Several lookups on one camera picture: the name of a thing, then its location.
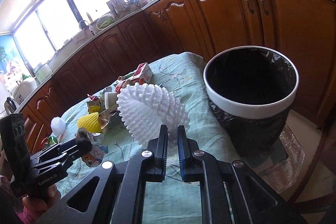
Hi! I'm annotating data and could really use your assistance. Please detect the small white foam net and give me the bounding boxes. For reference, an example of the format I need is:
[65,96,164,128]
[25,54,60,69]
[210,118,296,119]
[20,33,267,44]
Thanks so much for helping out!
[50,117,66,137]

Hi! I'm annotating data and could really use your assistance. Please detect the blue white cartoon wrapper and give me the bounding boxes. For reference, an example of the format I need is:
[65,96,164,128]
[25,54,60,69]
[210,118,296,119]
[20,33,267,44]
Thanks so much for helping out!
[81,145,108,168]

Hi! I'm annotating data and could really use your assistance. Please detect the yellow foam fruit net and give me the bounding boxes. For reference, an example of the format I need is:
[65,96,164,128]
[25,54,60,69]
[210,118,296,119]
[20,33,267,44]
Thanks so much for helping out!
[77,112,102,133]

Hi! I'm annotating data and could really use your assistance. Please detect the white foam fruit net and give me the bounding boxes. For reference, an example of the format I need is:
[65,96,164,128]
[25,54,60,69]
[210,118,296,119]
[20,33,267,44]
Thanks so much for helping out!
[117,84,190,150]

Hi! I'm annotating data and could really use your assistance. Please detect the red white milk carton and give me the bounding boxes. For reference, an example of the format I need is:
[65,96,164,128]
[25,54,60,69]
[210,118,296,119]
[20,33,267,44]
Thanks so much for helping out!
[130,63,153,85]

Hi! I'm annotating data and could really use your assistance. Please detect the brown wooden kitchen cabinets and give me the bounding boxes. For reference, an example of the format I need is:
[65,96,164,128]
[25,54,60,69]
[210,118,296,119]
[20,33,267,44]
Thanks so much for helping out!
[22,0,335,153]

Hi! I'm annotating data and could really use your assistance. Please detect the person's left hand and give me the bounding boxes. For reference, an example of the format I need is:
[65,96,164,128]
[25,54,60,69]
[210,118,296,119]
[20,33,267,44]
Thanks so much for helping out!
[21,185,61,223]

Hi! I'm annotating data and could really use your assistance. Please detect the light green floral tablecloth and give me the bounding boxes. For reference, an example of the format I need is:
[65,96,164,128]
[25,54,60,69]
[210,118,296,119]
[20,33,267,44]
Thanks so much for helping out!
[43,51,242,224]

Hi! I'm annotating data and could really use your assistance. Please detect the steel kettle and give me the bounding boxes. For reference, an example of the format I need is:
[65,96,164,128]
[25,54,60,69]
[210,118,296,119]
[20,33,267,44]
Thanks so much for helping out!
[4,97,17,115]

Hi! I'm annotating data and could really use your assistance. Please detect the white bin with black liner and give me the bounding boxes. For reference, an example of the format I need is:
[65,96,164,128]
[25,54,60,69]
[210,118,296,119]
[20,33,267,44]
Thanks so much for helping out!
[203,46,299,157]

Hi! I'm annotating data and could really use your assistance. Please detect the chrome sink faucet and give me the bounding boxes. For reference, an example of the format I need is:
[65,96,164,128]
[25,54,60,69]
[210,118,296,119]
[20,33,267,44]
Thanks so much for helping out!
[79,19,95,36]

